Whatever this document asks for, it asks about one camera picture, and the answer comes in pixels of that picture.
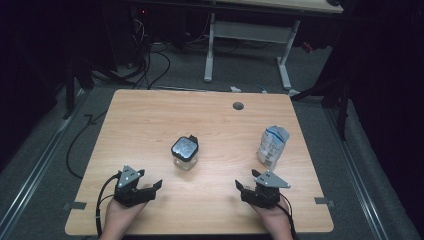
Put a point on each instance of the grey tape piece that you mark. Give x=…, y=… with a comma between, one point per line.
x=324, y=201
x=76, y=206

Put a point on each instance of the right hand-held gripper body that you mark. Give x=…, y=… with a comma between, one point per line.
x=266, y=195

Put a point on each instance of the small blue white floor scrap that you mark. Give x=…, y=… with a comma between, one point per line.
x=262, y=89

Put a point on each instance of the metal floor rail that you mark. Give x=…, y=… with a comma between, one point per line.
x=356, y=173
x=36, y=166

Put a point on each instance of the person's left hand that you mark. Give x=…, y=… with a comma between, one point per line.
x=123, y=211

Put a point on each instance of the small red object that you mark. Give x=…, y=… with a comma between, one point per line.
x=307, y=47

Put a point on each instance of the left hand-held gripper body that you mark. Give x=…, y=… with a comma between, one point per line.
x=128, y=178

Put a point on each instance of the white frame wooden desk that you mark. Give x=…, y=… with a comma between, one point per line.
x=253, y=31

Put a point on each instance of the black stand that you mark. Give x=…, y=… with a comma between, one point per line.
x=69, y=90
x=341, y=110

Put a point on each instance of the glass jar with black lid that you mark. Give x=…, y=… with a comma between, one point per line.
x=184, y=150

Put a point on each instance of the person's right hand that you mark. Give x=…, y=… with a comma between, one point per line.
x=275, y=215

